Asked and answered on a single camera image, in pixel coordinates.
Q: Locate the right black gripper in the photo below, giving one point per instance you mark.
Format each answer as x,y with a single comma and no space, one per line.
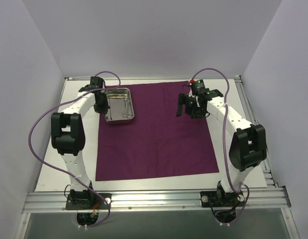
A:
189,106

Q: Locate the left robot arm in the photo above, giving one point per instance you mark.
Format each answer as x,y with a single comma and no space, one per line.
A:
68,136

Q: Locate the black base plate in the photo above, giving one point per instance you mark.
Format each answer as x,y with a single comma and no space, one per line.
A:
94,201
219,199

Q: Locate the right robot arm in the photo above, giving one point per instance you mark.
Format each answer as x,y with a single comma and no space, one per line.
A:
243,143

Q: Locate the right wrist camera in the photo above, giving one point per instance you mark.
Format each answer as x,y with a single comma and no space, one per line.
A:
197,87

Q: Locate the steel scissors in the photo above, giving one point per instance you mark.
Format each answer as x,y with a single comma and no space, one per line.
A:
126,109

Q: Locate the steel instrument tray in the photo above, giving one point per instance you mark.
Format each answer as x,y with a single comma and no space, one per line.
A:
115,100

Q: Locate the purple cloth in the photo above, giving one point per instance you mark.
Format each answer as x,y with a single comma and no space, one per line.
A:
156,143

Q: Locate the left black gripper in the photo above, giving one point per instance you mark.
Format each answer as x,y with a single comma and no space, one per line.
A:
101,104

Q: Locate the aluminium rail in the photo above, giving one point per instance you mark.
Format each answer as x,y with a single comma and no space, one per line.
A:
155,201
250,115

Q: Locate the aluminium front rail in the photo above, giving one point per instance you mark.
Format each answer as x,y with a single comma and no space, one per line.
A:
155,201

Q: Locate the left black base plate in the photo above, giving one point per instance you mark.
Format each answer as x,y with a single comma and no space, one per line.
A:
94,201

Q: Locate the aluminium right rail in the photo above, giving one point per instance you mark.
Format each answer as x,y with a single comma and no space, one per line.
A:
250,115

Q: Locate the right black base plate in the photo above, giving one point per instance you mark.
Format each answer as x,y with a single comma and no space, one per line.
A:
219,199

